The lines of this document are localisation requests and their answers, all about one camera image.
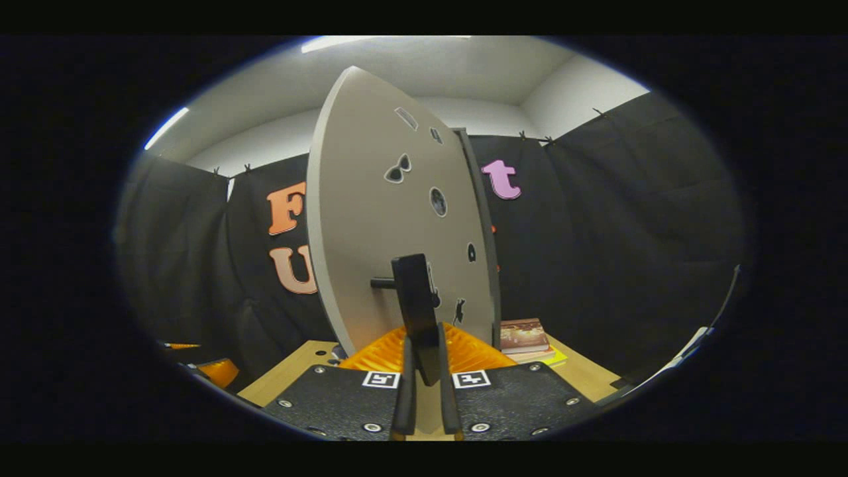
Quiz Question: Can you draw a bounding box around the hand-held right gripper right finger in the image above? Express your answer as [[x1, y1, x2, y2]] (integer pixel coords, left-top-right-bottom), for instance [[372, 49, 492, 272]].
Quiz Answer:
[[437, 323, 600, 441]]

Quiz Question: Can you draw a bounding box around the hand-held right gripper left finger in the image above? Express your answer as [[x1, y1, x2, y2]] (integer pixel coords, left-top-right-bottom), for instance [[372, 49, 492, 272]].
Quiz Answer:
[[262, 325, 418, 441]]

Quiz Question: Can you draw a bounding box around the dark grey cabinet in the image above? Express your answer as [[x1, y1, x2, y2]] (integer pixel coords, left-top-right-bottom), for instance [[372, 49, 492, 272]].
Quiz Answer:
[[454, 128, 503, 350]]

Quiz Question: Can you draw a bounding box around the beige cabinet door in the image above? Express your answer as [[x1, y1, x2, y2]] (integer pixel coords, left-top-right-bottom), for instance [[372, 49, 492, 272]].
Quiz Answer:
[[306, 66, 495, 388]]

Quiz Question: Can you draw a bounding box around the stack of books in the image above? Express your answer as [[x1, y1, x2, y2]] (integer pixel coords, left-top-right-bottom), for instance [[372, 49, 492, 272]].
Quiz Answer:
[[500, 318, 568, 366]]

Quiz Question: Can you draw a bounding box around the black backdrop cloth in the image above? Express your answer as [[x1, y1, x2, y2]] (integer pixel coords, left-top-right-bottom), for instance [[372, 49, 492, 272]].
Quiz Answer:
[[114, 91, 746, 398]]

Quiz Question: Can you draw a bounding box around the short ceiling light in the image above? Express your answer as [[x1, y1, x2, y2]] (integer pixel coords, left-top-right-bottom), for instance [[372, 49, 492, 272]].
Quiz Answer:
[[144, 107, 190, 151]]

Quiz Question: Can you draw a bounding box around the white board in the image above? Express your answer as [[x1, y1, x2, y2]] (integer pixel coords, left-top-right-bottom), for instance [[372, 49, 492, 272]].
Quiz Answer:
[[639, 325, 715, 393]]

